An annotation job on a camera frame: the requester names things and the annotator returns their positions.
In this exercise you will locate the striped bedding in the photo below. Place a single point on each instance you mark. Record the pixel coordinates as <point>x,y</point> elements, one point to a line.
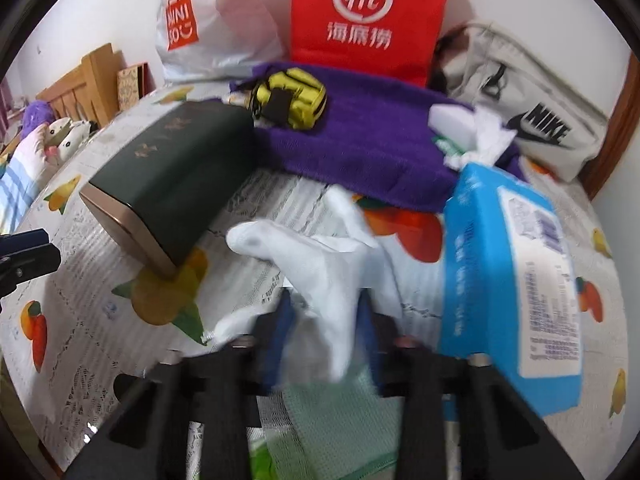
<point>27,173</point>

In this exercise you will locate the mint green cloth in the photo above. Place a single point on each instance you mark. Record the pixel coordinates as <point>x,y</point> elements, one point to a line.
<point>324,431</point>

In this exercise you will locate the white Miniso plastic bag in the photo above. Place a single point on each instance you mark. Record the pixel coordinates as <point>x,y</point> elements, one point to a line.
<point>214,39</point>

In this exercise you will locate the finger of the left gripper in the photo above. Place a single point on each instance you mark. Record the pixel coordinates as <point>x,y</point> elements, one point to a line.
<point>23,266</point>
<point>23,240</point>

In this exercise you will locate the fruit print tablecloth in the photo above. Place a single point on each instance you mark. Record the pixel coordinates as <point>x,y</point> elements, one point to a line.
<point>67,335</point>

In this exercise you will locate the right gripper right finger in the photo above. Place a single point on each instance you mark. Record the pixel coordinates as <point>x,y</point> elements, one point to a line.
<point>499,435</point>

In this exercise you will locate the purple plush toy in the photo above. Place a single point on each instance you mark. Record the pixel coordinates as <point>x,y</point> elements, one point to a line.
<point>36,113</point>

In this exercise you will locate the purple towel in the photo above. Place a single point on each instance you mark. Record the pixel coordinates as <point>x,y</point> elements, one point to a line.
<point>373,139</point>

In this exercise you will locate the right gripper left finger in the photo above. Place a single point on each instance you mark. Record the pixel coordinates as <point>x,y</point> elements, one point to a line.
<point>146,437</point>

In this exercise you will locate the red Haidilao paper bag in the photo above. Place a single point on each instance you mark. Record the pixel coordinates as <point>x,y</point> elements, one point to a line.
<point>390,38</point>

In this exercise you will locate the patterned notebook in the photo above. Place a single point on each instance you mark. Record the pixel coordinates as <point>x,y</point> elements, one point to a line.
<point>133,84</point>

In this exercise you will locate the grey Nike waist bag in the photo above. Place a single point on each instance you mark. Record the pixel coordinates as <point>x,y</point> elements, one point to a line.
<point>555,125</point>

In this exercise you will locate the brown door frame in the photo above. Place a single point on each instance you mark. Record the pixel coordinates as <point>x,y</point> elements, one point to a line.
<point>621,127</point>

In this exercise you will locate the green tissue pack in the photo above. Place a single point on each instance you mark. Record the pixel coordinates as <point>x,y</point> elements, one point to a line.
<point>262,464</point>

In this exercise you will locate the blue tissue box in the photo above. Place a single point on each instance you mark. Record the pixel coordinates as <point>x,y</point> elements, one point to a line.
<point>510,290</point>

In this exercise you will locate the dark green tea box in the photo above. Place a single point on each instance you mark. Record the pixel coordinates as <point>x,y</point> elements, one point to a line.
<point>158,194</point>

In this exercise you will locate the wooden headboard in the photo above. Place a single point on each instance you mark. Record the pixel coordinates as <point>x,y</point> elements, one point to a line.
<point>89,91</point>

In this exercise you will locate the panda plush pillow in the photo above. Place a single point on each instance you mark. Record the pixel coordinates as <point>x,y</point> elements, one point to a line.
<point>65,136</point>

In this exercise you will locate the white sponge block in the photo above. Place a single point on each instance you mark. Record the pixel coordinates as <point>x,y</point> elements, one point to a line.
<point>455,123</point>

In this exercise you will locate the yellow Adidas pouch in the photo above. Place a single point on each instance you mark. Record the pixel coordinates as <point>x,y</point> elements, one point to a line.
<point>288,98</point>

